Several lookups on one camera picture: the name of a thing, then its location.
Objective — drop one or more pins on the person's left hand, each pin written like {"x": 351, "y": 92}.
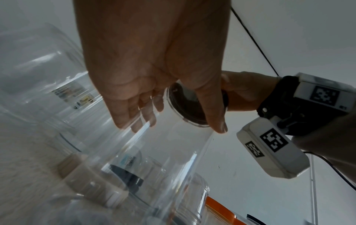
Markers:
{"x": 153, "y": 44}

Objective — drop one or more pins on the person's right hand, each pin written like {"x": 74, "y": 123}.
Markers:
{"x": 247, "y": 90}

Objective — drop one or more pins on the large black lid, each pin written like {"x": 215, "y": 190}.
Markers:
{"x": 186, "y": 103}
{"x": 126, "y": 175}

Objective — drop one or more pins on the large transparent jar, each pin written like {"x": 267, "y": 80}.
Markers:
{"x": 169, "y": 149}

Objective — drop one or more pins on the group of transparent plastic jars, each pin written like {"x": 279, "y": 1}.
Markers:
{"x": 33, "y": 77}

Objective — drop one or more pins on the person's right forearm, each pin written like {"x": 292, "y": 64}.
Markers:
{"x": 333, "y": 142}

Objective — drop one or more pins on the black white marker wristband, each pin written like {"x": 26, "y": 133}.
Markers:
{"x": 322, "y": 94}

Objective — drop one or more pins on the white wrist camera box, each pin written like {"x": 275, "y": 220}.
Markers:
{"x": 278, "y": 158}

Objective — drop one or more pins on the white wall conduit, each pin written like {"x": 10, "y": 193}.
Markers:
{"x": 313, "y": 186}

